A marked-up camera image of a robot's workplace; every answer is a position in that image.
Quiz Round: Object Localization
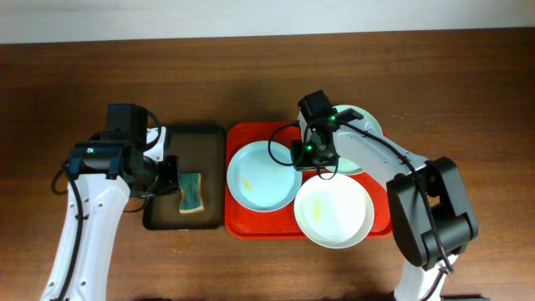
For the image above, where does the green and yellow sponge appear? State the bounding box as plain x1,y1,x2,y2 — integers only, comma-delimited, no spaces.
179,173,204,214

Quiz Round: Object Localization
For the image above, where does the light blue plate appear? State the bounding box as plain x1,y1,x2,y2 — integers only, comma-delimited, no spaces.
227,140,303,212

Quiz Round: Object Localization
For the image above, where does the white plate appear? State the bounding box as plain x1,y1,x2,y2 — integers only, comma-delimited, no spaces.
293,175,375,249

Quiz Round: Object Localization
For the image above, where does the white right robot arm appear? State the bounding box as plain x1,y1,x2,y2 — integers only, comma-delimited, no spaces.
296,107,479,300

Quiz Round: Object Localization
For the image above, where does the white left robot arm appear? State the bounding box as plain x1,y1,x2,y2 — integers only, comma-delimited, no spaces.
41,138,179,300

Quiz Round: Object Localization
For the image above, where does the black rectangular tray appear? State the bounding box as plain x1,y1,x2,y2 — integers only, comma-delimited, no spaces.
142,125,226,231

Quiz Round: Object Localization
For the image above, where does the light green plate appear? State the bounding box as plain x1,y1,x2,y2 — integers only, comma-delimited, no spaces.
334,105,384,176

